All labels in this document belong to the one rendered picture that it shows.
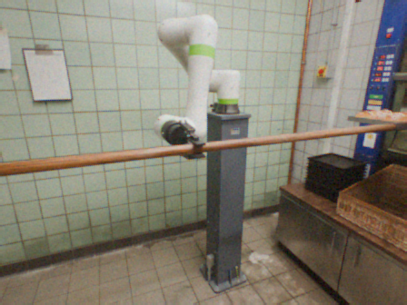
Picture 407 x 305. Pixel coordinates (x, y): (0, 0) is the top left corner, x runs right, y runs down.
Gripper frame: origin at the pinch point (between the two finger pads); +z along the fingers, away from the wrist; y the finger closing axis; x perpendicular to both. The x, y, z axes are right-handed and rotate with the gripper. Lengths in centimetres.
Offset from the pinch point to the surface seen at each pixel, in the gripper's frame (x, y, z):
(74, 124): 43, 11, -126
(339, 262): -100, 88, -16
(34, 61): 59, -30, -125
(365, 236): -100, 62, -4
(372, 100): -152, -5, -49
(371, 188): -134, 49, -27
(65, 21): 38, -54, -126
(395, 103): -156, -4, -37
